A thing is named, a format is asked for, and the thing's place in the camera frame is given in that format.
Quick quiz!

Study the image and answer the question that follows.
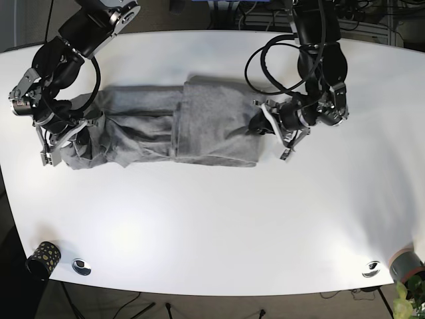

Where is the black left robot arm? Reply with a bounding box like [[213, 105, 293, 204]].
[[248, 1, 349, 161]]

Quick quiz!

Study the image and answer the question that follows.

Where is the left silver table grommet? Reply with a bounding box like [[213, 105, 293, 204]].
[[72, 259, 92, 276]]

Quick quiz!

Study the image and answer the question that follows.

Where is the black dotted cup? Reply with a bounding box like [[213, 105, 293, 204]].
[[25, 241, 62, 281]]

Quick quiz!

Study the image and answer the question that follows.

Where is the light grey printed T-shirt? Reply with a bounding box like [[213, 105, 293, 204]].
[[64, 76, 265, 169]]

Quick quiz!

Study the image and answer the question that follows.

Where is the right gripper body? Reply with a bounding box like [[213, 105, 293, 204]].
[[39, 113, 104, 166]]

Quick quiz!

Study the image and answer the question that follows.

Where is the silver table grommet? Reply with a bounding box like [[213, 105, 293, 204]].
[[361, 261, 381, 278], [72, 259, 92, 276]]

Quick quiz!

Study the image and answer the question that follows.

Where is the right silver table grommet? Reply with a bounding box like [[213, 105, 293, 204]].
[[361, 261, 381, 278]]

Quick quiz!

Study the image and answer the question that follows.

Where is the grey plant pot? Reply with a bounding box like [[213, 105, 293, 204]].
[[389, 249, 424, 284]]

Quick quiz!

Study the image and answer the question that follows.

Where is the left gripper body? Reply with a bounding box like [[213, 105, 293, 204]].
[[252, 98, 311, 161]]

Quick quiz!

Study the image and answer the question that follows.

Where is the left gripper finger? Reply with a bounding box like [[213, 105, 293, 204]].
[[248, 116, 273, 135]]

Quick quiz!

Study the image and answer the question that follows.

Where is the green potted plant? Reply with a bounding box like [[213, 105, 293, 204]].
[[393, 274, 424, 319]]

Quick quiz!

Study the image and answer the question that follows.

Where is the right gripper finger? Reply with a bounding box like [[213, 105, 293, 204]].
[[60, 140, 84, 161]]

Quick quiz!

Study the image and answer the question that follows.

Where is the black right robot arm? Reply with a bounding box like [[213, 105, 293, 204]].
[[9, 1, 140, 166]]

